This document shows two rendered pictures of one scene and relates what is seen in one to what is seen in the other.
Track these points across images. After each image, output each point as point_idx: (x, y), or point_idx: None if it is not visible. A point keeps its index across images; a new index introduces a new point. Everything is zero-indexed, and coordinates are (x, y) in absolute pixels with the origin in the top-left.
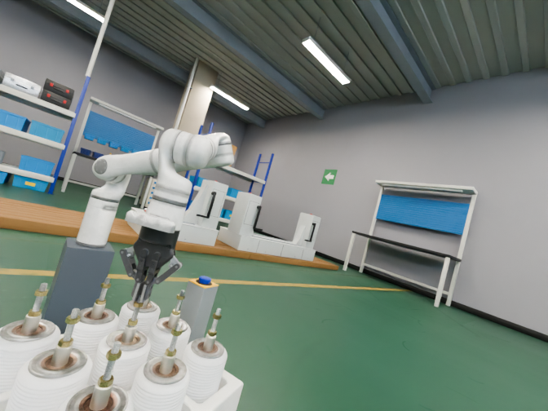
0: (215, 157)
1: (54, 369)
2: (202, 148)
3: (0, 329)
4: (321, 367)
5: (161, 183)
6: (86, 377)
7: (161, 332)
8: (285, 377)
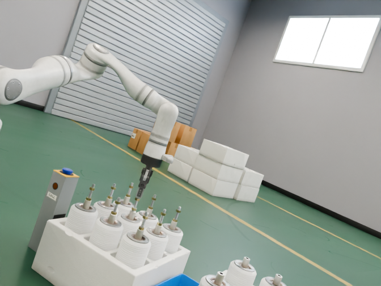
0: (102, 74)
1: (161, 233)
2: None
3: (140, 244)
4: (28, 192)
5: (169, 137)
6: None
7: (116, 210)
8: (39, 209)
